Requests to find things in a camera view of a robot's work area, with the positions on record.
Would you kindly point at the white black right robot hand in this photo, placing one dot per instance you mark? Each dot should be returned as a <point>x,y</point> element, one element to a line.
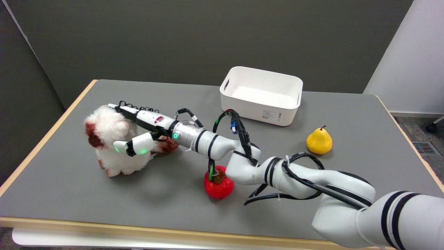
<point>152,119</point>

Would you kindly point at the white brown plush cat toy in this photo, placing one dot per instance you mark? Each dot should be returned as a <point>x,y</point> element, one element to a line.
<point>107,126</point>

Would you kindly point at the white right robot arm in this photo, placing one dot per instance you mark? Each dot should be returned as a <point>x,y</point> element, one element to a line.
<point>347,222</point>

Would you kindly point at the red toy persimmon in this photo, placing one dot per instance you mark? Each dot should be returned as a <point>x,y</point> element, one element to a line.
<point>218,189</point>

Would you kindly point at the yellow toy pear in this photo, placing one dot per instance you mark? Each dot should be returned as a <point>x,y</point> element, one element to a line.
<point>319,142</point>

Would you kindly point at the grey table mat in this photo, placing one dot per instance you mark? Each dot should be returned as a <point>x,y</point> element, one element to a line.
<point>156,201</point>

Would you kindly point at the white plastic storage bin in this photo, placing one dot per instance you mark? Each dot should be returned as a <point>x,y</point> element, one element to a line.
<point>256,104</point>

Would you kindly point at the floor vent grille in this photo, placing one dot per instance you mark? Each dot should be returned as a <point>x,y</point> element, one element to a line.
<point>422,148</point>

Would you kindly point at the black chair caster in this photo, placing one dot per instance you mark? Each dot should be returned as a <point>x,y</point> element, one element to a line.
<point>432,127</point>

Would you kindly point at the white table frame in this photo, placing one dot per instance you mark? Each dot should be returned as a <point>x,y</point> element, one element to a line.
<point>69,239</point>

